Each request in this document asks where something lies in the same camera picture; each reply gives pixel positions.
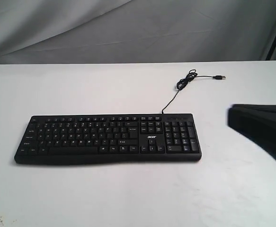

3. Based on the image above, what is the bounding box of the black usb keyboard cable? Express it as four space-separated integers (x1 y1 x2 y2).
161 69 226 114

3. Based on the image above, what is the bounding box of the black acer keyboard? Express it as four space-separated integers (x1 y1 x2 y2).
14 113 202 166

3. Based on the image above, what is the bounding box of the white backdrop cloth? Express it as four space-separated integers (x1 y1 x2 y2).
0 0 276 64

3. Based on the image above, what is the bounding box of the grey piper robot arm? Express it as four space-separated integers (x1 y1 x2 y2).
227 104 276 160

